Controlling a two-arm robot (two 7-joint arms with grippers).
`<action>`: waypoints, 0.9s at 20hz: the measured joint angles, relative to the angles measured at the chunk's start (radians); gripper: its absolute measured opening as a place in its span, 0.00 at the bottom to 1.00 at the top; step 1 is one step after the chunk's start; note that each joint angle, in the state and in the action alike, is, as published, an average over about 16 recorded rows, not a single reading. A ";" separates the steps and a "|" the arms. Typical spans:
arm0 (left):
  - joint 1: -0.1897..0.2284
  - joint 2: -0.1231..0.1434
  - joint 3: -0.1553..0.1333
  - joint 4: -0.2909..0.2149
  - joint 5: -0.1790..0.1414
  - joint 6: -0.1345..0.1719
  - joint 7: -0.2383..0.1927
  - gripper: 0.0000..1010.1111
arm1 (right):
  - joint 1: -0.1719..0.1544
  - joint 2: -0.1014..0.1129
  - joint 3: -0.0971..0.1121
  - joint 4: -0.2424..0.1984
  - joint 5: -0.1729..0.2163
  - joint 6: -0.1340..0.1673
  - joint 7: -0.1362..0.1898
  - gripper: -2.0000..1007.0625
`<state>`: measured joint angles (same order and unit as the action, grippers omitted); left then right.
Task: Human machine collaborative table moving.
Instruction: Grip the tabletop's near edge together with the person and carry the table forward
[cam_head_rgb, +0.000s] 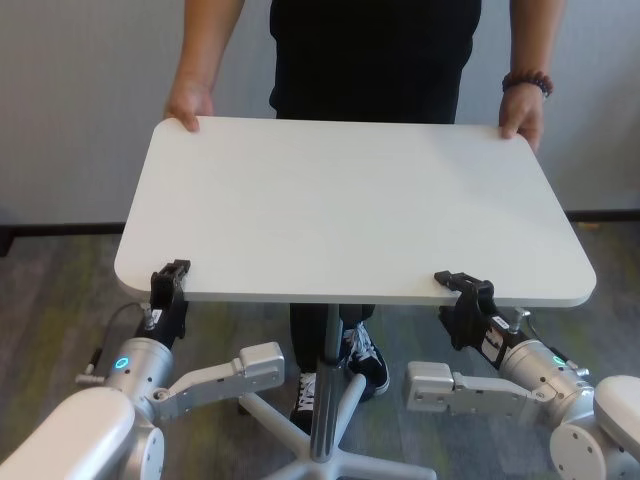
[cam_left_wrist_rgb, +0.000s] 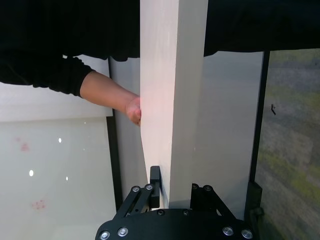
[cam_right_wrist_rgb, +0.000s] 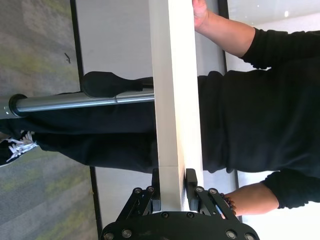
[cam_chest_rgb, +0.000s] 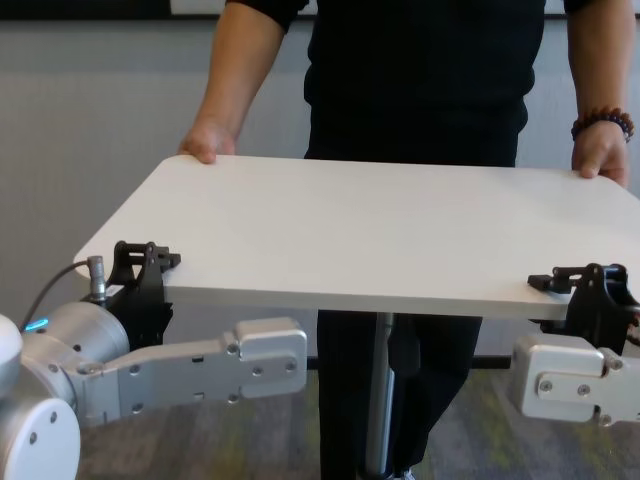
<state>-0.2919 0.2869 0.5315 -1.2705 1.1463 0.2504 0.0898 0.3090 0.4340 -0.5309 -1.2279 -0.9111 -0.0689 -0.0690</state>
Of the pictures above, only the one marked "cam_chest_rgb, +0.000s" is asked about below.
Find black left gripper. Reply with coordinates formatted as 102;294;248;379
81;240;183;352

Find black baseboard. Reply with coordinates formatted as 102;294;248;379
305;354;512;371

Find brown bead bracelet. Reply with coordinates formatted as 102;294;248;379
570;105;635;144

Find white height-adjustable table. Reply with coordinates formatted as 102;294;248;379
73;154;640;480

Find person's left forearm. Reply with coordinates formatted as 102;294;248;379
563;0;637;114

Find left arm grey cable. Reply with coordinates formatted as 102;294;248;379
19;263;91;331

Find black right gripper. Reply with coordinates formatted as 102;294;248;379
527;263;640;357

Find person's right forearm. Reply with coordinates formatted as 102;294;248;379
192;12;287;132

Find left arm silver cable connector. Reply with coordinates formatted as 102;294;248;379
87;255;110;297

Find black short sleeve shirt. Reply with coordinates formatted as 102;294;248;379
224;0;584;169

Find person's left hand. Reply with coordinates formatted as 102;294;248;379
571;124;630;189

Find person's right hand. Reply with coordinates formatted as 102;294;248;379
178;117;237;165

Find black trousers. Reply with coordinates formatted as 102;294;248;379
314;309;484;480

